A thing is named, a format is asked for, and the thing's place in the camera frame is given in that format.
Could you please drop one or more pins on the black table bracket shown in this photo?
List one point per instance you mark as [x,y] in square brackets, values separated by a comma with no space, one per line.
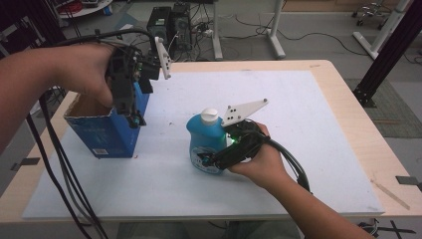
[26,163]
[408,181]

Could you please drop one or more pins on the round white table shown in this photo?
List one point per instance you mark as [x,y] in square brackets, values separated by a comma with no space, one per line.
[93,8]

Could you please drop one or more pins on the person's left hand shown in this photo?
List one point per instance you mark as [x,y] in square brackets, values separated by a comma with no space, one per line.
[83,73]

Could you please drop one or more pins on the white foam mat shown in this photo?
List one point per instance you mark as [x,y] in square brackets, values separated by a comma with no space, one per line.
[282,99]

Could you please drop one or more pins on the grey floor mat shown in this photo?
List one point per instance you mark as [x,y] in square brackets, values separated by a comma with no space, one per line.
[394,113]

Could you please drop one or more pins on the blue bottle with white cap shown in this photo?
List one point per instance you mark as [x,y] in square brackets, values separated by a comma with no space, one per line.
[205,139]

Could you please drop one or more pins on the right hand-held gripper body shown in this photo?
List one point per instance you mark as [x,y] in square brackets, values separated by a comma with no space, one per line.
[239,152]

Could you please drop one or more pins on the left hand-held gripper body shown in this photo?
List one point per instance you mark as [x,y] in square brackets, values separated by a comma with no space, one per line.
[124,86]

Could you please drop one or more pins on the angled white stand leg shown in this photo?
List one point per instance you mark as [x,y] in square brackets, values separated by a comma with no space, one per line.
[384,30]

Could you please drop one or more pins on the black stool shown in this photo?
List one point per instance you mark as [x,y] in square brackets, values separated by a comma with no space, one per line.
[371,13]

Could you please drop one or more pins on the black metal post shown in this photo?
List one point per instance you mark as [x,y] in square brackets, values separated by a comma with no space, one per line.
[391,49]

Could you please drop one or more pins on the blue cardboard box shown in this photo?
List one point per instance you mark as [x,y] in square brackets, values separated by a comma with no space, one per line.
[106,139]

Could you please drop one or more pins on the person's right hand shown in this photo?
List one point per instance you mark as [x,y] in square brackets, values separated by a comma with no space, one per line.
[265,169]

